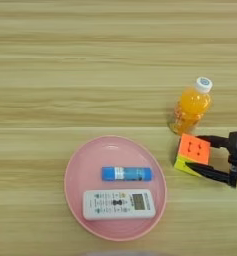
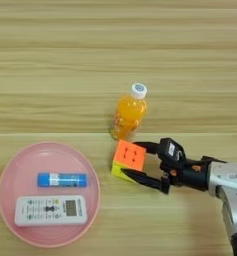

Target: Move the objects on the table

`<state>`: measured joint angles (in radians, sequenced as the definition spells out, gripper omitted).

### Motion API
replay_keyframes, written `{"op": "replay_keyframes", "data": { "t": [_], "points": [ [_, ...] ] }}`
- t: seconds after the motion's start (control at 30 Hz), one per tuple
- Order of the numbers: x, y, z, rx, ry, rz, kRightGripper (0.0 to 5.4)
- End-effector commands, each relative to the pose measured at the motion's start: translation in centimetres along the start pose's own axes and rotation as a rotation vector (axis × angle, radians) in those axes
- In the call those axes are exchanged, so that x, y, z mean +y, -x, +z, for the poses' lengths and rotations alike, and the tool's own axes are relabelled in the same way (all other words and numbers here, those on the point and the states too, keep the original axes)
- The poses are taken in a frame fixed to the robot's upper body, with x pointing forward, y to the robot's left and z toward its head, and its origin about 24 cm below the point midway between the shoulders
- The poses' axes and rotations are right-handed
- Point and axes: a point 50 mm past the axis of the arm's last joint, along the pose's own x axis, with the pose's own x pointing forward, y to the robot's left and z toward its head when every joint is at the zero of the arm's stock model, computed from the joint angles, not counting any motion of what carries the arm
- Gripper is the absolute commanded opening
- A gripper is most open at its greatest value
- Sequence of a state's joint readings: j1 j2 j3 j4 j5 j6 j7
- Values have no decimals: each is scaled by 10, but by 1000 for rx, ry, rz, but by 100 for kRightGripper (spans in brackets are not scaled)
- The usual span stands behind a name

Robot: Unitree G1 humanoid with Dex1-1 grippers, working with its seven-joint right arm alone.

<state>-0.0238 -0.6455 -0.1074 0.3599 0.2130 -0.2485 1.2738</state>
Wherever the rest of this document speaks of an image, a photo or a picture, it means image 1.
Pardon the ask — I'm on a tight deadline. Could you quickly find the orange yellow puzzle cube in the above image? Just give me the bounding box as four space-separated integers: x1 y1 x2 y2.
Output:
172 132 212 177

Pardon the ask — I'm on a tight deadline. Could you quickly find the orange juice bottle white cap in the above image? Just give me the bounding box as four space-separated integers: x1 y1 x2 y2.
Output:
169 76 214 136

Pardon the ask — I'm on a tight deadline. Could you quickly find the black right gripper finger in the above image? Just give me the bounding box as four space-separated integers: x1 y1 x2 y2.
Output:
184 161 232 185
195 134 232 149

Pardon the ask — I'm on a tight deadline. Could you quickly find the white remote control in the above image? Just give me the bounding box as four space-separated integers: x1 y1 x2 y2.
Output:
82 188 157 222

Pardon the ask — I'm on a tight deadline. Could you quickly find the blue glue stick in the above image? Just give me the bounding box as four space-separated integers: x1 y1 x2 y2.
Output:
100 166 154 183

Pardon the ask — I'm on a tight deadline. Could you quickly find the pink round plate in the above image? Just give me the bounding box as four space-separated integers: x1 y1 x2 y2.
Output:
63 134 168 243

